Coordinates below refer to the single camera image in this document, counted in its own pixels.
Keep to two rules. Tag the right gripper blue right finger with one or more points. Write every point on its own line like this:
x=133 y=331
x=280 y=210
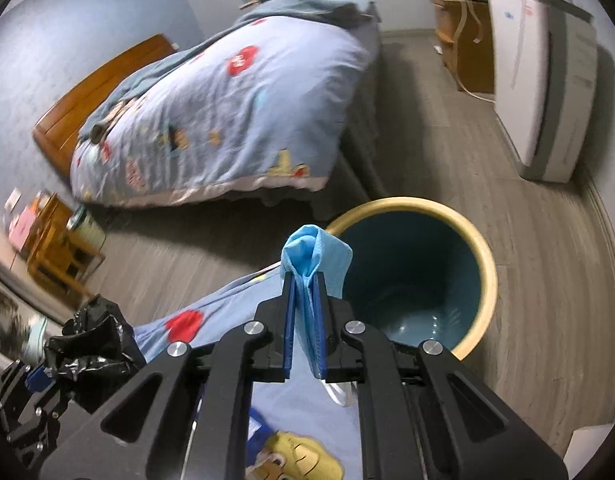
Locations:
x=321 y=325

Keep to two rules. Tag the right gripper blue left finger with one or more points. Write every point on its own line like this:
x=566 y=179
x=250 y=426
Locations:
x=289 y=298

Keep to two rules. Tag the light blue face mask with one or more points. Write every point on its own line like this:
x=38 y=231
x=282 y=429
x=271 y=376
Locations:
x=307 y=251

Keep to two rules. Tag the black plastic bag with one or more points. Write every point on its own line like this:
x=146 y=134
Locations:
x=95 y=355

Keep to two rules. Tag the teal and yellow trash bin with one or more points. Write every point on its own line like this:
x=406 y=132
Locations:
x=420 y=270

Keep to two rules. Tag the blue cartoon cloth cushion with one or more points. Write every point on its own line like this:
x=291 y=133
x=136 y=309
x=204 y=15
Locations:
x=300 y=429

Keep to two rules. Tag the small wooden stool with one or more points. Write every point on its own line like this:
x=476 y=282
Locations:
x=60 y=261

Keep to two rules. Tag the bed with cartoon blue quilt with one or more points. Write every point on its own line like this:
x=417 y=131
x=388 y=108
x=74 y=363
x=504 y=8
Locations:
x=280 y=105

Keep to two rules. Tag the white green jar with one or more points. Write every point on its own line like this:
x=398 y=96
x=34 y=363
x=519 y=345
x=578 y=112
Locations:
x=82 y=223

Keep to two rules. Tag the wooden headboard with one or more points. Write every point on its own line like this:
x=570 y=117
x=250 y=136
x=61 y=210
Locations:
x=56 y=132

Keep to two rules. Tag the wooden cabinet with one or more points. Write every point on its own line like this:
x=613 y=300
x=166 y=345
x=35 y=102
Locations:
x=464 y=31

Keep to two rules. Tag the white paper sheet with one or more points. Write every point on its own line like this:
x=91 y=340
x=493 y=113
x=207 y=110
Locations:
x=583 y=445

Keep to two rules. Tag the white air purifier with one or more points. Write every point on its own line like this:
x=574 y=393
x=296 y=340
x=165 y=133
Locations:
x=546 y=62

